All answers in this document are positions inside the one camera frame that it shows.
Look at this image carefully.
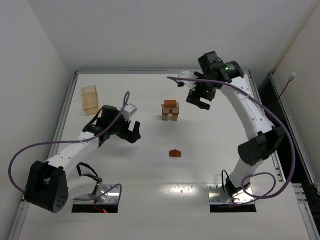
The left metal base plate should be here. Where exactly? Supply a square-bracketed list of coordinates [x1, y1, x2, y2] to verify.
[73, 183, 122, 205]

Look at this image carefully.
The orange arch wood block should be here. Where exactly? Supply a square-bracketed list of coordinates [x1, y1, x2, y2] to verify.
[164, 100, 178, 109]

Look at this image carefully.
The clear plastic block box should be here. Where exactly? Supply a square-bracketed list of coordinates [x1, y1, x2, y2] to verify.
[81, 85, 101, 116]

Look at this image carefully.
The metal base plate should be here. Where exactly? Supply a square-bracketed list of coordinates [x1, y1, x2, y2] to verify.
[207, 184, 254, 206]
[73, 183, 122, 205]

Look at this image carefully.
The red-brown wedge block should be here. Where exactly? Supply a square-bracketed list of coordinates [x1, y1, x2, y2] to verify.
[169, 149, 182, 158]

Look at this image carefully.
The striped dark wood block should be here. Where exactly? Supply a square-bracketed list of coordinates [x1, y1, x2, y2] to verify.
[162, 114, 169, 121]

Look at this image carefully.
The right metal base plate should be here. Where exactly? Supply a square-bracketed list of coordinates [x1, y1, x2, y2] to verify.
[207, 184, 254, 206]

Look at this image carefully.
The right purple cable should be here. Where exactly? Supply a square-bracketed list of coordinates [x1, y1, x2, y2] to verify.
[167, 76, 297, 207]

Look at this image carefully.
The black wall cable white plug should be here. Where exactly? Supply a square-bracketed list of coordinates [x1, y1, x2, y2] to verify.
[270, 72, 297, 114]

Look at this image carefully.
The long light wood block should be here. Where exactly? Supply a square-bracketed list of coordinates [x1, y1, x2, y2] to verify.
[161, 103, 180, 112]

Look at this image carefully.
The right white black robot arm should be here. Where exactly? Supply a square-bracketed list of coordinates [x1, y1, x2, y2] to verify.
[179, 51, 285, 197]

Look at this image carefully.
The purple cable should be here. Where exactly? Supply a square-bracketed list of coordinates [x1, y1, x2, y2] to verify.
[8, 91, 131, 202]
[167, 76, 297, 207]

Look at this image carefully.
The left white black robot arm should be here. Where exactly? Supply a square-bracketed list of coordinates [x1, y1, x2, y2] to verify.
[24, 104, 141, 213]

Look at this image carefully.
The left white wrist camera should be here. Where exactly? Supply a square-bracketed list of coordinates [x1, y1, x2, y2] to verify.
[121, 103, 138, 123]

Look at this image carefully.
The light tan wood block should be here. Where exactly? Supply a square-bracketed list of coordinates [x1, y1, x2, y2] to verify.
[171, 114, 179, 121]

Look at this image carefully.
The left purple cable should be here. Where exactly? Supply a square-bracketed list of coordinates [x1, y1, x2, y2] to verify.
[8, 91, 131, 202]

